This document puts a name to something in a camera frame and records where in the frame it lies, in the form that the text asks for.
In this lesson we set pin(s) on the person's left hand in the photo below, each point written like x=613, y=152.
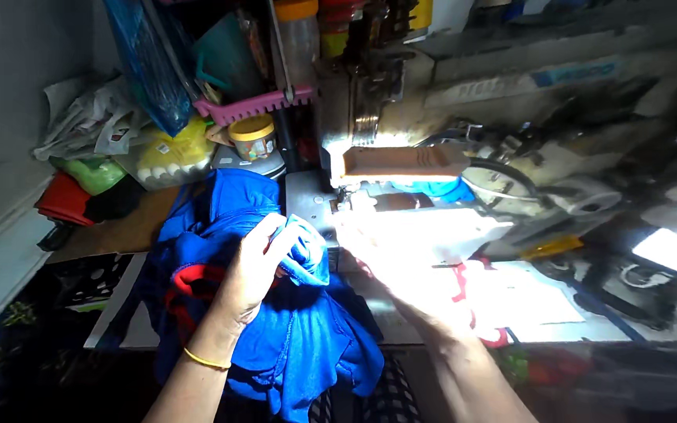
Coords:
x=249, y=276

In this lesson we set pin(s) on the person's right hand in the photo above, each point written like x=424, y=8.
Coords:
x=394, y=267

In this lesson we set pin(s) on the person's right fingers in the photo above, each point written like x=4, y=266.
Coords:
x=357, y=222

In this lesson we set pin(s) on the person's left fingers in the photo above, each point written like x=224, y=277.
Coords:
x=263, y=228

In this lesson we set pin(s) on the person's left thumb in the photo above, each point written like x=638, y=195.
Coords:
x=282, y=239

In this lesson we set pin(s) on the blue garment with red trim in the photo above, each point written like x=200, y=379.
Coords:
x=309, y=335

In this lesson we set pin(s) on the person's right forearm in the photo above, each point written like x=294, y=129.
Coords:
x=478, y=379

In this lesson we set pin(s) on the person's left forearm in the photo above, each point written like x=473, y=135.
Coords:
x=204, y=364

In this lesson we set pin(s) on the grey box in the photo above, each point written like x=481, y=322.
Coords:
x=244, y=164

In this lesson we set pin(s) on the small jar with yellow lid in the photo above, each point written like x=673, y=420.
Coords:
x=251, y=140

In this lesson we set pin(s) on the sewing machine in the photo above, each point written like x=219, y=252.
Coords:
x=385, y=132

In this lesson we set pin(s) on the bright blue cloth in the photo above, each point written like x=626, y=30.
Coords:
x=447, y=189

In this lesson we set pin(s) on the red and white fabric strip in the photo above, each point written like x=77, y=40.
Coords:
x=461, y=282

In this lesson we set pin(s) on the yellow plastic bag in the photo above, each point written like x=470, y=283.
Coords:
x=177, y=144

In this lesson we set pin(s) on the pink plastic basket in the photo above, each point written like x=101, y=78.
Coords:
x=256, y=107

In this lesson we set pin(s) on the brown cardboard sheet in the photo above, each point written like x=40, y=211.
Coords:
x=121, y=226

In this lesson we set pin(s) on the teal plastic container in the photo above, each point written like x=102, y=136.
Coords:
x=230, y=62

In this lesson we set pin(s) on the green plastic bag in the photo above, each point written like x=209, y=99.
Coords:
x=100, y=176

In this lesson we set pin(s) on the black white-dotted cloth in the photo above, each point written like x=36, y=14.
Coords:
x=97, y=281

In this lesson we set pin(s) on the person's legs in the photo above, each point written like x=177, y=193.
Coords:
x=390, y=395

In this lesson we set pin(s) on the clear jar with orange lid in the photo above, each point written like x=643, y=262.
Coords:
x=298, y=47

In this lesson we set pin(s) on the blue plastic bag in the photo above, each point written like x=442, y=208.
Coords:
x=153, y=73

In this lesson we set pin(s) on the white paper sheet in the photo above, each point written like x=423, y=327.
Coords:
x=532, y=299

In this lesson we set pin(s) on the jar with red lid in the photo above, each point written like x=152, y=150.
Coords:
x=334, y=29

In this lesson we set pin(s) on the yellow plastic piece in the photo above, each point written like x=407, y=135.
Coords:
x=553, y=247

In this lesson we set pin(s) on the folded red cloth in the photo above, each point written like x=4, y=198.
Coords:
x=63, y=198

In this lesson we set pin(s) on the white plastic bags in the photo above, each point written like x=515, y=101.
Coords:
x=80, y=120

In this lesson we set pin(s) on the yellow container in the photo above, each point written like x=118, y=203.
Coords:
x=421, y=15

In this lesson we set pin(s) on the white thread cone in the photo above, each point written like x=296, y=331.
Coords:
x=591, y=200

